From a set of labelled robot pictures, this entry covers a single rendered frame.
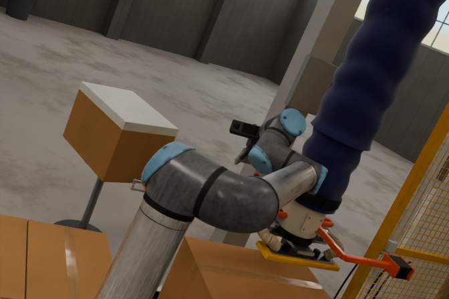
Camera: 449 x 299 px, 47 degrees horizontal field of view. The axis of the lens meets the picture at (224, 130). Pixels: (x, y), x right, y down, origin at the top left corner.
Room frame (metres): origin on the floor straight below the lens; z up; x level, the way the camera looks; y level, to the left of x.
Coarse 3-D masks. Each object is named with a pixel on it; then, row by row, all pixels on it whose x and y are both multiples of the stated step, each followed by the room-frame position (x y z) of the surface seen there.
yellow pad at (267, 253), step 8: (264, 248) 1.75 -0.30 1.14; (280, 248) 1.79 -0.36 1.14; (288, 248) 1.78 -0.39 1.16; (264, 256) 1.72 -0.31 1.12; (272, 256) 1.72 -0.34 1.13; (280, 256) 1.74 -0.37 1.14; (288, 256) 1.76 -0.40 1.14; (296, 256) 1.78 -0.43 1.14; (304, 256) 1.81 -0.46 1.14; (312, 256) 1.84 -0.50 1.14; (320, 256) 1.87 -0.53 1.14; (296, 264) 1.77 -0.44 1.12; (304, 264) 1.78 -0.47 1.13; (312, 264) 1.80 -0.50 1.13; (320, 264) 1.82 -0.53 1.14; (328, 264) 1.84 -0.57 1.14; (336, 264) 1.88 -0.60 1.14
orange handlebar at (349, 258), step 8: (280, 216) 1.84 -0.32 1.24; (328, 224) 1.94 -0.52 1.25; (320, 232) 1.83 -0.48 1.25; (328, 240) 1.78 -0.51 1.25; (336, 248) 1.73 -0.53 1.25; (344, 256) 1.70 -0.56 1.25; (352, 256) 1.71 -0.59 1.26; (368, 264) 1.74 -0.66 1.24; (376, 264) 1.76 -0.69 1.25; (384, 264) 1.77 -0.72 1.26
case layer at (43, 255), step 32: (0, 224) 2.13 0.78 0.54; (32, 224) 2.24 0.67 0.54; (0, 256) 1.92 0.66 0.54; (32, 256) 2.01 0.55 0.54; (64, 256) 2.10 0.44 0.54; (96, 256) 2.21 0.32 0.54; (0, 288) 1.74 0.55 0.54; (32, 288) 1.81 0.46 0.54; (64, 288) 1.89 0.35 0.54; (96, 288) 1.98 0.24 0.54
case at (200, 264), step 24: (192, 240) 1.95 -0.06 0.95; (192, 264) 1.82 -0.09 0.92; (216, 264) 1.85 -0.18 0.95; (240, 264) 1.93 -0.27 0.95; (264, 264) 2.01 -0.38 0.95; (288, 264) 2.11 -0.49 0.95; (168, 288) 1.91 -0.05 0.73; (192, 288) 1.75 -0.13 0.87; (216, 288) 1.68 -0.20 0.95; (240, 288) 1.75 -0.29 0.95; (264, 288) 1.82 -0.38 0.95; (288, 288) 1.90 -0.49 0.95; (312, 288) 1.99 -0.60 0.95
